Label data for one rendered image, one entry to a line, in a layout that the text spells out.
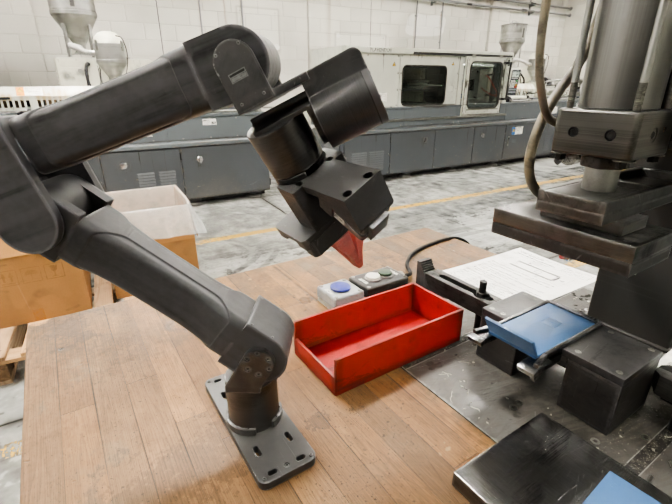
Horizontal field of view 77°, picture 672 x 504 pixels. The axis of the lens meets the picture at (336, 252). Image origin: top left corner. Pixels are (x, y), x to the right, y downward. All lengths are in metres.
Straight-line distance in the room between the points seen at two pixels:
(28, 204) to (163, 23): 6.41
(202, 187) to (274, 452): 4.52
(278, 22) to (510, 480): 7.09
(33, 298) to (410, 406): 2.28
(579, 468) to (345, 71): 0.47
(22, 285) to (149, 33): 4.77
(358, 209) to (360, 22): 7.70
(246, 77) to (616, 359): 0.53
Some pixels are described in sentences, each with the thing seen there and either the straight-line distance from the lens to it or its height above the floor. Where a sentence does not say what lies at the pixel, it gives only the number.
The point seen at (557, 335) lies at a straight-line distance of 0.64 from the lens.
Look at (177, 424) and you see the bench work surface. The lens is 0.61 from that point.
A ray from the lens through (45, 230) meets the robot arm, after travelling 0.49.
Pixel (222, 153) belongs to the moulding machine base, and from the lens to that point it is 4.95.
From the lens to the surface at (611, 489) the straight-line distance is 0.56.
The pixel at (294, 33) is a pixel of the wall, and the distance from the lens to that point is 7.41.
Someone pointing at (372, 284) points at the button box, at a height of 0.93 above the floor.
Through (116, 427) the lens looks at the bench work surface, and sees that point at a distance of 0.64.
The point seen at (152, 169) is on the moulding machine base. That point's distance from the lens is 4.83.
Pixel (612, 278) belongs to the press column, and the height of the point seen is 0.99.
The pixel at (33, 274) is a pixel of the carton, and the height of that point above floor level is 0.40.
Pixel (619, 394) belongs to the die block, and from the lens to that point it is 0.62.
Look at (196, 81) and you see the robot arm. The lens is 0.40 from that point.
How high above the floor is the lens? 1.30
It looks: 22 degrees down
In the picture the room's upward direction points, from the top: straight up
